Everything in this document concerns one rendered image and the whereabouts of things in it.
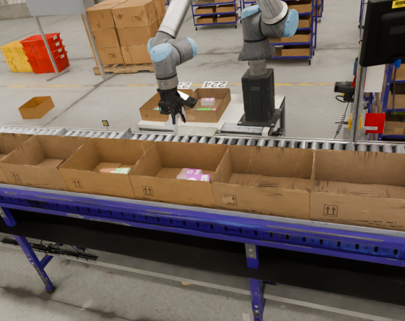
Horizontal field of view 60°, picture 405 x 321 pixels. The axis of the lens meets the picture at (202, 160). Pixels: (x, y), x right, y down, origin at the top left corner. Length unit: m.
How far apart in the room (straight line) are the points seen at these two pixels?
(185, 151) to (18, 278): 1.73
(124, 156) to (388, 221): 1.31
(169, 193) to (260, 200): 0.40
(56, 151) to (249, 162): 1.17
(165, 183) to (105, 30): 5.05
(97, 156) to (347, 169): 1.31
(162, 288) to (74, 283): 0.65
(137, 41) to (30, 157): 4.19
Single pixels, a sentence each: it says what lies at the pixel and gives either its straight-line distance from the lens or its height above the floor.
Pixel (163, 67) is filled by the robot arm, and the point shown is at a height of 1.47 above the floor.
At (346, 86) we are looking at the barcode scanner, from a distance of 2.13.
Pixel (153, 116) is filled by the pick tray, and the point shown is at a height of 0.80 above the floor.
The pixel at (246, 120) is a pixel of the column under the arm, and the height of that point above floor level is 0.77.
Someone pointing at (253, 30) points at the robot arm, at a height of 1.37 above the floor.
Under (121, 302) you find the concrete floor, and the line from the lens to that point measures 2.50.
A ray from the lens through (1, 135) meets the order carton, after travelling 2.51.
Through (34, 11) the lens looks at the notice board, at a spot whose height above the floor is 1.14.
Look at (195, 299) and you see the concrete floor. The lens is 2.37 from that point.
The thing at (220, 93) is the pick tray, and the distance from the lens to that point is 2.84.
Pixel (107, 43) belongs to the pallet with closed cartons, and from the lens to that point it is 6.47.
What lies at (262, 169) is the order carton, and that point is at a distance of 1.71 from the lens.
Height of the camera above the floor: 1.92
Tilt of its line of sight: 33 degrees down
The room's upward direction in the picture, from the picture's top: 10 degrees counter-clockwise
